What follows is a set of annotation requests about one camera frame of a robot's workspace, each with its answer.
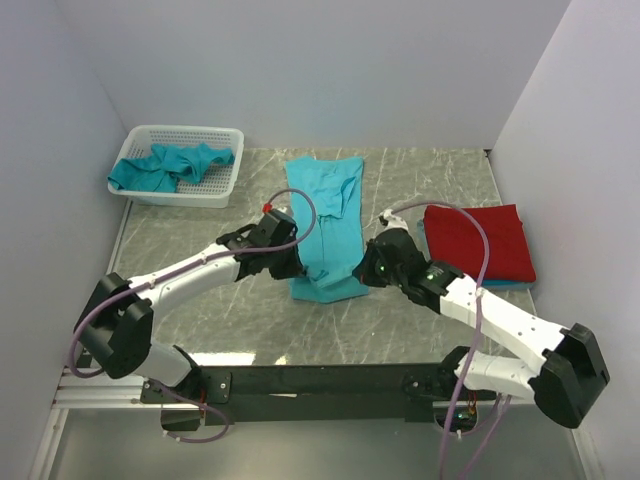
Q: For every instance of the aluminium rail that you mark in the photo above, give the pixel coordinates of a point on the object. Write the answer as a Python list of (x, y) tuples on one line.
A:
[(90, 390)]

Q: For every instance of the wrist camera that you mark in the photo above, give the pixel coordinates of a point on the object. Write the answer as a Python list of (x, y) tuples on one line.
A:
[(396, 243), (275, 228)]

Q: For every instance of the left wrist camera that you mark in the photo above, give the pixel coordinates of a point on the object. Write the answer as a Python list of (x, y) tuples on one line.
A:
[(275, 228)]

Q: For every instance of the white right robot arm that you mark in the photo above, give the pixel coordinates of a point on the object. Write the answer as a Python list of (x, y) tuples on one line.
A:
[(562, 370)]

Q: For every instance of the folded red t-shirt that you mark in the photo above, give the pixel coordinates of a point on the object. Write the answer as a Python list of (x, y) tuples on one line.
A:
[(457, 239)]

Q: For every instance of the light blue t-shirt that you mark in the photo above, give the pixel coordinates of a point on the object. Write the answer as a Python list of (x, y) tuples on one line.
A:
[(332, 204)]

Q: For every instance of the teal crumpled t-shirt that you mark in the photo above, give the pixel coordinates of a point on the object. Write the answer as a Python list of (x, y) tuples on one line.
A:
[(161, 171)]

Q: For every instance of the white plastic basket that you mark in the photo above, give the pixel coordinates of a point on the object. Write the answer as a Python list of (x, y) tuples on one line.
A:
[(213, 191)]

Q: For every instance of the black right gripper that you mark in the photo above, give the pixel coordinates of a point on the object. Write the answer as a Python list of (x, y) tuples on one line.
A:
[(365, 269)]

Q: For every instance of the folded grey-blue t-shirt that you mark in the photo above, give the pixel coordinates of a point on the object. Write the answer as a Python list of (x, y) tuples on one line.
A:
[(422, 234)]

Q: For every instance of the folded blue t-shirt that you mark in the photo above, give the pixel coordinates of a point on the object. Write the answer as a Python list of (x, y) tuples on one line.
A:
[(504, 285)]

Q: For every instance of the black mounting base bar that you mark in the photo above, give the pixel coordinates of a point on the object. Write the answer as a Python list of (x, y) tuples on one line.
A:
[(335, 392)]

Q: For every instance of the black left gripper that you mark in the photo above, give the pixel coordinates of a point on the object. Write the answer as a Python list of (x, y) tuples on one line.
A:
[(293, 269)]

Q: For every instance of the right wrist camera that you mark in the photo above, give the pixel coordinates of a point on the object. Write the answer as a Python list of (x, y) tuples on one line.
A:
[(396, 243)]

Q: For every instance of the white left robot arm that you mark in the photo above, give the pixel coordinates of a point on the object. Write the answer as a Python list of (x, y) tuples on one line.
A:
[(114, 334)]

